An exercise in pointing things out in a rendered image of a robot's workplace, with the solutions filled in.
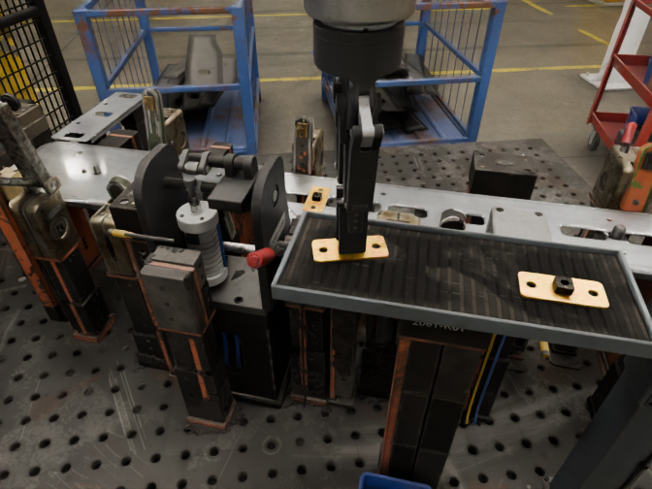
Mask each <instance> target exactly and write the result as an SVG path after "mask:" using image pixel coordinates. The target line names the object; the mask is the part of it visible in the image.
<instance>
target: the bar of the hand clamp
mask: <svg viewBox="0 0 652 489"><path fill-rule="evenodd" d="M0 99H1V103H0V143H1V145H2V146H3V148H4V149H5V150H6V151H7V153H8V154H9V156H10V158H11V159H12V161H13V162H14V164H15V165H16V167H17V169H18V170H19V172H20V173H21V175H22V177H23V178H28V179H32V178H37V180H38V181H39V183H40V185H41V186H42V187H43V188H44V190H45V187H44V183H45V180H46V178H48V177H49V176H50V174H49V172H48V170H47V168H46V167H45V165H44V163H43V162H42V160H41V158H40V157H39V155H38V153H37V152H36V150H35V148H34V147H33V146H32V144H31V142H30V141H29V139H28V137H27V136H26V134H25V132H24V131H23V129H22V127H21V126H20V124H19V122H18V121H17V119H16V116H15V115H14V113H13V111H14V112H16V111H18V110H19V109H20V108H21V104H20V102H19V100H18V99H17V98H16V97H15V95H13V94H10V93H4V94H3V95H2V96H1V97H0ZM42 187H30V189H31V190H32V192H33V193H34V194H38V193H39V192H40V191H41V189H42ZM45 192H46V190H45ZM46 193H47V192H46Z"/></svg>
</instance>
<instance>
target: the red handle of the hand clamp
mask: <svg viewBox="0 0 652 489"><path fill-rule="evenodd" d="M0 186H27V187H42V186H41V185H40V183H39V181H38V180H37V178H32V179H28V178H9V177H0ZM42 188H43V187H42Z"/></svg>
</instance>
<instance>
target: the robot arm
mask: <svg viewBox="0 0 652 489"><path fill-rule="evenodd" d="M304 8H305V11H306V13H307V14H308V15H309V16H311V17H313V18H314V20H313V22H312V25H313V61H314V64H315V66H316V67H317V68H318V69H319V70H320V71H321V72H323V73H325V74H327V75H330V76H333V77H334V78H333V83H332V97H333V101H334V103H335V108H334V120H335V154H336V161H335V164H334V165H335V168H336V170H337V171H338V174H337V182H338V184H341V185H336V240H337V241H339V254H349V253H363V252H366V245H367V230H368V215H369V211H371V210H372V209H373V206H374V194H375V180H376V172H377V163H378V156H379V149H380V145H381V142H382V138H383V135H384V129H383V126H382V124H377V120H378V114H379V113H380V111H381V93H380V92H376V86H375V84H376V81H377V80H378V79H380V78H381V77H383V76H385V75H390V74H392V73H394V72H395V71H396V70H397V69H398V68H399V67H400V65H401V63H402V56H403V45H404V36H405V26H406V22H405V19H407V18H408V17H410V16H411V15H412V14H413V13H414V12H415V11H416V0H304Z"/></svg>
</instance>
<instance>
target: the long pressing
mask: <svg viewBox="0 0 652 489"><path fill-rule="evenodd" d="M35 150H36V152H37V153H38V155H39V157H40V158H41V160H42V162H43V163H44V165H45V167H46V168H47V170H48V172H49V174H50V175H51V176H55V177H58V178H59V180H60V182H61V185H62V186H61V187H60V188H59V191H60V193H61V196H62V198H63V200H64V203H65V205H66V207H73V208H80V209H87V210H95V211H98V210H100V209H101V208H102V207H103V205H104V204H105V203H106V202H107V201H108V200H109V199H111V196H110V194H109V193H108V191H107V189H106V187H107V184H108V183H109V181H110V180H111V178H112V177H113V176H115V175H120V176H123V177H126V178H128V179H129V180H130V181H131V182H133V181H134V177H135V173H136V170H137V168H138V166H139V164H140V162H141V160H142V159H143V158H146V155H147V154H148V153H149V151H147V150H138V149H130V148H121V147H103V146H95V145H86V144H77V143H68V142H52V143H48V144H45V145H42V146H40V147H38V148H37V149H35ZM79 152H81V154H78V153H79ZM94 166H97V168H98V170H99V173H100V174H99V175H94V174H95V172H94V169H93V167H94ZM82 169H86V170H87V173H84V174H83V173H82ZM217 175H221V176H220V177H218V176H217ZM224 175H225V171H224V169H223V168H215V167H212V168H211V170H210V171H209V173H208V174H207V175H206V176H203V175H198V176H195V175H192V176H195V177H196V180H197V181H205V182H214V183H219V182H220V180H221V179H222V178H223V176H224ZM284 175H285V188H286V194H295V195H303V196H309V194H310V191H311V189H312V187H313V186H319V187H328V188H331V192H330V195H329V197H328V200H329V199H335V200H336V185H341V184H338V182H337V179H334V178H325V177H317V176H308V175H299V174H290V173H284ZM382 193H384V194H385V195H381V194H382ZM287 203H288V209H289V217H290V223H291V221H292V218H296V216H297V215H298V214H302V213H303V206H304V204H302V203H294V202H287ZM374 204H376V205H380V211H379V212H381V211H388V208H389V207H400V208H408V209H417V210H423V211H425V212H427V216H426V217H425V218H420V217H418V218H419V219H420V220H421V221H420V225H425V226H433V227H439V225H440V217H441V214H442V213H443V212H444V211H446V210H448V209H458V210H461V211H463V212H464V213H465V215H472V216H479V217H482V218H483V220H484V224H483V225H475V224H468V223H466V229H465V231H472V232H479V233H485V231H486V227H487V223H488V220H489V216H490V211H491V209H492V208H493V207H506V208H515V209H521V210H531V211H540V212H544V213H545V214H546V216H547V220H548V224H549V228H550V232H551V236H552V240H553V242H557V243H564V244H572V245H587V246H594V247H602V248H610V249H618V250H622V251H623V252H624V253H625V256H626V259H627V261H628V264H629V266H630V268H631V271H632V273H633V276H634V278H636V279H643V280H651V281H652V246H649V245H641V244H630V243H628V242H626V240H627V237H626V236H625V235H635V236H642V237H650V238H652V213H643V212H627V211H618V210H610V209H601V208H592V207H583V206H575V205H567V204H558V203H549V202H541V201H532V200H523V199H514V198H506V197H497V196H489V195H480V194H471V193H463V192H454V191H445V190H436V189H428V188H420V187H411V186H402V185H394V184H385V183H375V194H374ZM379 212H369V215H368V218H370V219H376V216H377V214H378V213H379ZM608 219H609V220H611V221H607V220H608ZM616 224H623V225H625V226H626V228H627V231H626V233H625V235H624V237H625V238H626V240H625V239H624V237H623V240H624V241H620V240H613V239H611V238H610V237H609V236H608V235H607V233H611V231H612V229H613V227H614V226H615V225H616ZM562 227H570V228H577V229H586V230H594V231H600V232H602V233H604V236H605V238H606V240H605V241H602V240H594V239H586V238H578V237H571V236H566V235H564V234H563V233H562V230H561V228H562Z"/></svg>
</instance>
